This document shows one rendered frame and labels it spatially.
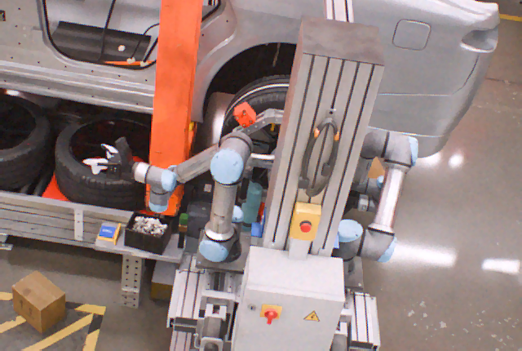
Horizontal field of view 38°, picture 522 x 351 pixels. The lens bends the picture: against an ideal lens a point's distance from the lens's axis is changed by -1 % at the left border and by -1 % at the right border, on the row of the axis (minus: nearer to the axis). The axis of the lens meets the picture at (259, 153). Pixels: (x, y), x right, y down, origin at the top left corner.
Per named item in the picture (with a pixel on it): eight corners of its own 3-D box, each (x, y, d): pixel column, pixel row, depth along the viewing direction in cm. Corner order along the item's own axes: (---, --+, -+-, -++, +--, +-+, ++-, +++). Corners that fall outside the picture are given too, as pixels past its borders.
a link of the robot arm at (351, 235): (329, 236, 325) (336, 213, 316) (360, 244, 323) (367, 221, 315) (325, 255, 315) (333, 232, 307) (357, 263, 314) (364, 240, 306)
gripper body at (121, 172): (103, 176, 295) (132, 186, 293) (106, 158, 291) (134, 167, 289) (112, 168, 301) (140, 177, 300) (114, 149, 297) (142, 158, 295)
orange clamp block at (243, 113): (257, 113, 364) (245, 100, 360) (255, 122, 358) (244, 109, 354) (245, 120, 367) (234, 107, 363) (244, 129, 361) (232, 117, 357)
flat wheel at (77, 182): (164, 141, 467) (166, 110, 453) (179, 213, 418) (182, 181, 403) (55, 144, 450) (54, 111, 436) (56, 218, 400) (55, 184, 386)
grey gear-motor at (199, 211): (221, 213, 451) (227, 168, 430) (212, 263, 417) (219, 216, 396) (191, 208, 451) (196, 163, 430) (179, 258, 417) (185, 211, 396)
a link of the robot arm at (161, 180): (169, 197, 291) (170, 180, 286) (143, 188, 293) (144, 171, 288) (177, 185, 297) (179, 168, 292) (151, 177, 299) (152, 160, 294)
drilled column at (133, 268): (142, 295, 402) (147, 238, 377) (139, 308, 395) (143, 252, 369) (124, 291, 402) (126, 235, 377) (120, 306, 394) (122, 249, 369)
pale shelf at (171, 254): (186, 240, 381) (186, 235, 379) (180, 264, 367) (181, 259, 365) (102, 226, 379) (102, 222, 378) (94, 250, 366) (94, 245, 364)
